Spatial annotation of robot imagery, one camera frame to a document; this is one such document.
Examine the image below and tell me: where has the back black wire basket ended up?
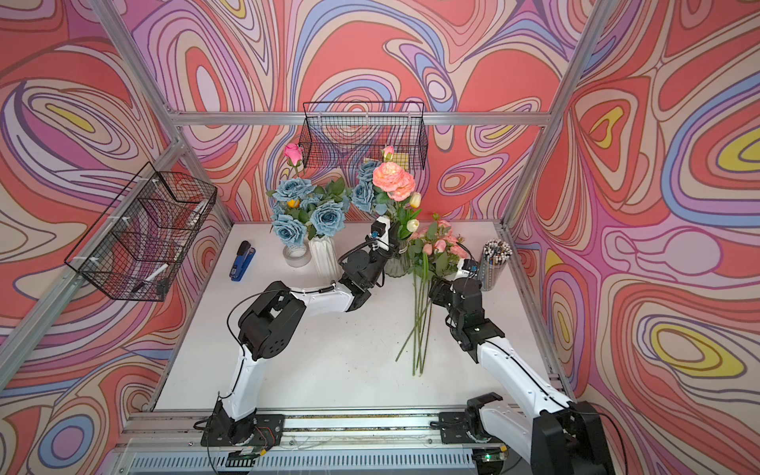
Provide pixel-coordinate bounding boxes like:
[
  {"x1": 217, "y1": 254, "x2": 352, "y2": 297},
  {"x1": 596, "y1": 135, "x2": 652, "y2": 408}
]
[{"x1": 298, "y1": 100, "x2": 429, "y2": 171}]

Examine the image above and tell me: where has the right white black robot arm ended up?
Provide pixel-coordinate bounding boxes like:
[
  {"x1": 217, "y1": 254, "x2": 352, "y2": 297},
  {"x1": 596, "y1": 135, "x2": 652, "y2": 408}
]
[{"x1": 429, "y1": 274, "x2": 616, "y2": 474}]

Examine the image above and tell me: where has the pink peach rose spray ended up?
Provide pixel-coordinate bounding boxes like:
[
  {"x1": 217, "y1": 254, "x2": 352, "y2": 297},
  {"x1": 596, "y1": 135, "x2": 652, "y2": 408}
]
[{"x1": 395, "y1": 224, "x2": 470, "y2": 363}]

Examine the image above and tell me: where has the clear tape roll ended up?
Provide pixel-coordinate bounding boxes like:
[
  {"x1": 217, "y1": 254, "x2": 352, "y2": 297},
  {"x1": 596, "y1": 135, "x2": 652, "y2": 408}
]
[{"x1": 282, "y1": 245, "x2": 312, "y2": 268}]

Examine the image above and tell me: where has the white marker in basket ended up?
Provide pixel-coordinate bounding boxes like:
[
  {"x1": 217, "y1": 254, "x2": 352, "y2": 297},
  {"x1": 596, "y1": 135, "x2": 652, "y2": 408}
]
[{"x1": 131, "y1": 263, "x2": 168, "y2": 294}]

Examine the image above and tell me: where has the clear glass vase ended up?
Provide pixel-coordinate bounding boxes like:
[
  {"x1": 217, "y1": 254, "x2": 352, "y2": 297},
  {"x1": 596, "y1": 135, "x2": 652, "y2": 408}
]
[{"x1": 384, "y1": 241, "x2": 411, "y2": 278}]

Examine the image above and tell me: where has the yellow sponge in basket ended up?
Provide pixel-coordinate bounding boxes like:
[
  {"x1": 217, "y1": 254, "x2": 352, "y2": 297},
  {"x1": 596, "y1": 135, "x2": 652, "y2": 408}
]
[{"x1": 393, "y1": 152, "x2": 412, "y2": 171}]

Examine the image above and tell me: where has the light pink rose stem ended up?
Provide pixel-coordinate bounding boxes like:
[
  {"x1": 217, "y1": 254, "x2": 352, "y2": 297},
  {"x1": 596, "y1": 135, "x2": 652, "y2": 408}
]
[{"x1": 410, "y1": 237, "x2": 423, "y2": 376}]

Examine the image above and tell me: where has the black wire basket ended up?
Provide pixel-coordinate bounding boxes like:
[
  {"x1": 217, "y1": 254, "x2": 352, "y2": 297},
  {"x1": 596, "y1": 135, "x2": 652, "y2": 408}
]
[
  {"x1": 65, "y1": 163, "x2": 218, "y2": 302},
  {"x1": 298, "y1": 100, "x2": 429, "y2": 171}
]

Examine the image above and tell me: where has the white ribbed ceramic vase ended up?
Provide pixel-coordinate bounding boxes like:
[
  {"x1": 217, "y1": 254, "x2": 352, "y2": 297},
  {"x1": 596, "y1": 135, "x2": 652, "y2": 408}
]
[{"x1": 309, "y1": 237, "x2": 342, "y2": 282}]

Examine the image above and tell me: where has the left black wire basket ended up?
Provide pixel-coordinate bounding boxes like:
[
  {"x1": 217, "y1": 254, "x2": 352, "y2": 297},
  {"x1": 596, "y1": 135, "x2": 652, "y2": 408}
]
[{"x1": 65, "y1": 163, "x2": 218, "y2": 302}]

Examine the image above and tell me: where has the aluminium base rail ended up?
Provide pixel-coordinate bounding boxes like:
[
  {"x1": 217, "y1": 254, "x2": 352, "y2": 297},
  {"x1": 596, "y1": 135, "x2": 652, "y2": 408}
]
[{"x1": 100, "y1": 406, "x2": 613, "y2": 475}]

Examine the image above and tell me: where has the magenta rose bud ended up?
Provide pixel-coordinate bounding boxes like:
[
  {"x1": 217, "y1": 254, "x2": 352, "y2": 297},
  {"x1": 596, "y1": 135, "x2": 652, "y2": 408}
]
[{"x1": 284, "y1": 142, "x2": 304, "y2": 175}]

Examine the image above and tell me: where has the metal mesh pencil cup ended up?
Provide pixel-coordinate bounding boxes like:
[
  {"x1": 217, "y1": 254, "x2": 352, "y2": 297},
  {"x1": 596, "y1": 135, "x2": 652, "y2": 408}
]
[{"x1": 478, "y1": 239, "x2": 513, "y2": 292}]

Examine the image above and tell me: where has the blue black stapler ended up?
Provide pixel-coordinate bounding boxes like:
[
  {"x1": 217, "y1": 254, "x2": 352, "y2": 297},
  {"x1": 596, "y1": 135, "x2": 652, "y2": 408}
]
[{"x1": 230, "y1": 241, "x2": 257, "y2": 282}]

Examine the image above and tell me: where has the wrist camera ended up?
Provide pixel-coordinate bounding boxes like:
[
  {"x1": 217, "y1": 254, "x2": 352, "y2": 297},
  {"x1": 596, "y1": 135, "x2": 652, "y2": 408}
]
[
  {"x1": 370, "y1": 216, "x2": 391, "y2": 251},
  {"x1": 455, "y1": 258, "x2": 479, "y2": 279}
]

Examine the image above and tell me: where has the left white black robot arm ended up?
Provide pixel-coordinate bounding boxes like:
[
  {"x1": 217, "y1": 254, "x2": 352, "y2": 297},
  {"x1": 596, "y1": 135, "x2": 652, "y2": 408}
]
[{"x1": 195, "y1": 232, "x2": 399, "y2": 451}]

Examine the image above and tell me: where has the blue rose bouquet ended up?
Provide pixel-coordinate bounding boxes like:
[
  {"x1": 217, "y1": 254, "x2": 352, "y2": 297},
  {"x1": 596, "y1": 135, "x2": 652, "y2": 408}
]
[{"x1": 267, "y1": 158, "x2": 379, "y2": 249}]

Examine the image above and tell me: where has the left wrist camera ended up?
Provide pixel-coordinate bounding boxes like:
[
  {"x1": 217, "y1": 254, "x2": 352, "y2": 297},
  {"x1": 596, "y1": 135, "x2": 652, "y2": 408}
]
[{"x1": 370, "y1": 216, "x2": 391, "y2": 251}]

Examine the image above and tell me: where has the peach rose bouquet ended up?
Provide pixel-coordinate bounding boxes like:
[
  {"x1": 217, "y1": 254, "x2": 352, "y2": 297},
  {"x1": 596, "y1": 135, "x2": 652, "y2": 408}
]
[{"x1": 393, "y1": 192, "x2": 422, "y2": 241}]

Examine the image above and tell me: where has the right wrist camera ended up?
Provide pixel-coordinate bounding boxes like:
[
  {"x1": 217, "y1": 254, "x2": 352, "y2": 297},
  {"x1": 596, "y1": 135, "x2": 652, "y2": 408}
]
[{"x1": 455, "y1": 258, "x2": 479, "y2": 279}]

